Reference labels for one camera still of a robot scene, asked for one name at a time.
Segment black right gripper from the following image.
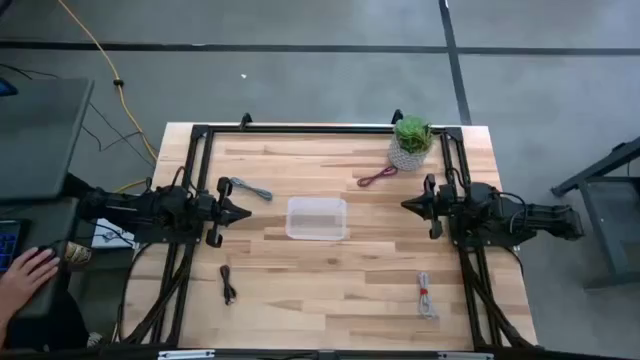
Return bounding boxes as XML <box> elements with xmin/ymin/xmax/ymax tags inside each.
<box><xmin>400</xmin><ymin>173</ymin><xmax>459</xmax><ymax>241</ymax></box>

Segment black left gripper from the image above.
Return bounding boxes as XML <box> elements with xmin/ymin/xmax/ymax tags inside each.
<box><xmin>197</xmin><ymin>177</ymin><xmax>253</xmax><ymax>249</ymax></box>

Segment grey USB-C cable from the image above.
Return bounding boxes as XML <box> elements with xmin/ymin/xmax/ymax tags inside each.
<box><xmin>228</xmin><ymin>176</ymin><xmax>274</xmax><ymax>202</ymax></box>

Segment maroon USB-C cable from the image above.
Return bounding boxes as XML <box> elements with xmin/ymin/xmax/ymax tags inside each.
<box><xmin>356</xmin><ymin>164</ymin><xmax>399</xmax><ymax>189</ymax></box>

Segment black USB-C cable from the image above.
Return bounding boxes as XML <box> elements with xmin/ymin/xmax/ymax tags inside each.
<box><xmin>219</xmin><ymin>264</ymin><xmax>238</xmax><ymax>306</ymax></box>

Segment translucent plastic container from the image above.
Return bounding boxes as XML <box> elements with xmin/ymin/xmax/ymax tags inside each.
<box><xmin>284</xmin><ymin>196</ymin><xmax>349</xmax><ymax>242</ymax></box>

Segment white USB-C cable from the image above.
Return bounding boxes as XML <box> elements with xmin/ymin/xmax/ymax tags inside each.
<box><xmin>417</xmin><ymin>271</ymin><xmax>438</xmax><ymax>320</ymax></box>

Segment white triangle-patterned plant pot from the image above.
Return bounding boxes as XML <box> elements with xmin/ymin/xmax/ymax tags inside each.
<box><xmin>387</xmin><ymin>134</ymin><xmax>429</xmax><ymax>173</ymax></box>

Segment green potted plant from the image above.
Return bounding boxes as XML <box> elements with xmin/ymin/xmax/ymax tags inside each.
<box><xmin>393</xmin><ymin>114</ymin><xmax>434</xmax><ymax>155</ymax></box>

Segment white box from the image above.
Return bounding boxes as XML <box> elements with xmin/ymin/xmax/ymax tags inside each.
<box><xmin>91</xmin><ymin>218</ymin><xmax>137</xmax><ymax>250</ymax></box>

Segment black gold patterned object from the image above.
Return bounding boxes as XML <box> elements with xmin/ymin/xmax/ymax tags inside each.
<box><xmin>64</xmin><ymin>241</ymin><xmax>93</xmax><ymax>266</ymax></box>

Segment black metal stand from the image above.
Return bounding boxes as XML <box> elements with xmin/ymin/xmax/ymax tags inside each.
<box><xmin>549</xmin><ymin>135</ymin><xmax>640</xmax><ymax>291</ymax></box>

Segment grey desk top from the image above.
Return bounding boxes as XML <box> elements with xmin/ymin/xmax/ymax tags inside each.
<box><xmin>0</xmin><ymin>77</ymin><xmax>95</xmax><ymax>201</ymax></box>

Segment person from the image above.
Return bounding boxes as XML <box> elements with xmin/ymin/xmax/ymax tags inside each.
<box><xmin>0</xmin><ymin>288</ymin><xmax>91</xmax><ymax>351</ymax></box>

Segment person's hand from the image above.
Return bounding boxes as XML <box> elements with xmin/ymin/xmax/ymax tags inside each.
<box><xmin>0</xmin><ymin>246</ymin><xmax>61</xmax><ymax>326</ymax></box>

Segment keyboard with blue light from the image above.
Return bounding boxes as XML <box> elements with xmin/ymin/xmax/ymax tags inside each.
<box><xmin>0</xmin><ymin>219</ymin><xmax>24</xmax><ymax>275</ymax></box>

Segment black metal table frame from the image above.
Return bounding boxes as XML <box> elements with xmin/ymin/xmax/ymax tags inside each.
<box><xmin>119</xmin><ymin>109</ymin><xmax>539</xmax><ymax>351</ymax></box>

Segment thin black floor cable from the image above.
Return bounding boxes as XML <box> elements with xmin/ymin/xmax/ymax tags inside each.
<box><xmin>0</xmin><ymin>62</ymin><xmax>157</xmax><ymax>169</ymax></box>

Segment silver metal bracket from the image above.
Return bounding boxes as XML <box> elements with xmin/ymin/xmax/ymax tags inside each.
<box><xmin>438</xmin><ymin>351</ymin><xmax>495</xmax><ymax>360</ymax></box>
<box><xmin>157</xmin><ymin>349</ymin><xmax>216</xmax><ymax>360</ymax></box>

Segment yellow cable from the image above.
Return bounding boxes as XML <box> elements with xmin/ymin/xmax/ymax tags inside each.
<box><xmin>57</xmin><ymin>0</ymin><xmax>161</xmax><ymax>194</ymax></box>

